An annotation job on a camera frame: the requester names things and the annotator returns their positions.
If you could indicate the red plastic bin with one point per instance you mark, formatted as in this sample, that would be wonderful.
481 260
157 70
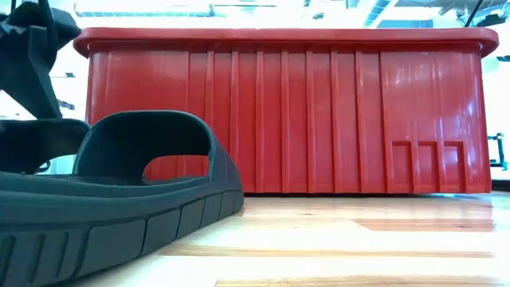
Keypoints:
299 99

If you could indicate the dark wall item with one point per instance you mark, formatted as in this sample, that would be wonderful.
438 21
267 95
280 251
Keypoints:
65 104

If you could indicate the black slide sandal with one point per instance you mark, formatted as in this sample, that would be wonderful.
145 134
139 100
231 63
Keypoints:
99 223
36 147

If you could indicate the black background stand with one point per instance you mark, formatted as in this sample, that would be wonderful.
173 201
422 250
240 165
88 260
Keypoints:
500 151

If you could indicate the long ceiling light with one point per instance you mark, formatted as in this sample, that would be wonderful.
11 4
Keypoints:
143 10

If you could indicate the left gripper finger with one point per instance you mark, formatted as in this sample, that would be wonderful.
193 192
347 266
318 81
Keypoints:
32 71

